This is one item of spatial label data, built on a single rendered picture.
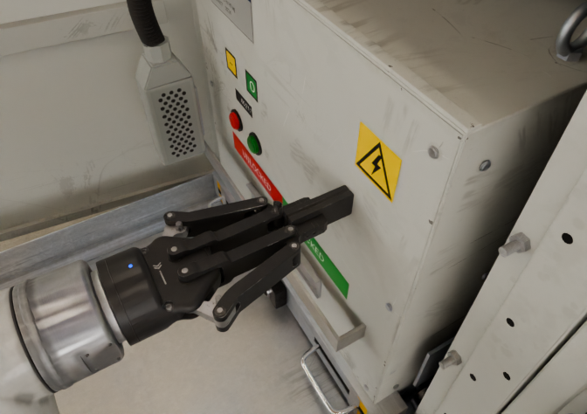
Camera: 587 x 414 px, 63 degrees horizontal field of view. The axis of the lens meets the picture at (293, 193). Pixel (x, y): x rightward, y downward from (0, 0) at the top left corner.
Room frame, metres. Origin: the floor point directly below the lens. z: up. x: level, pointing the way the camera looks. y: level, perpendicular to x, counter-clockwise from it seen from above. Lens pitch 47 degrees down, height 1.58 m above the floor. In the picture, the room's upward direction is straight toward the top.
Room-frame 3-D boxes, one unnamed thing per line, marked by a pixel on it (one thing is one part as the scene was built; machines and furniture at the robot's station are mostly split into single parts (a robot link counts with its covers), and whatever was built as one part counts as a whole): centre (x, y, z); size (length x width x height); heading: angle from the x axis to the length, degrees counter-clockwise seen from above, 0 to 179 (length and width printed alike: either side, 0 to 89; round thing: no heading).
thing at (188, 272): (0.25, 0.05, 1.23); 0.11 x 0.01 x 0.04; 118
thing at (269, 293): (0.43, 0.04, 0.90); 0.06 x 0.03 x 0.05; 30
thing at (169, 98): (0.59, 0.18, 1.14); 0.08 x 0.05 x 0.17; 120
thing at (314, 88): (0.44, 0.02, 1.15); 0.48 x 0.01 x 0.48; 30
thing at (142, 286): (0.23, 0.11, 1.23); 0.09 x 0.08 x 0.07; 120
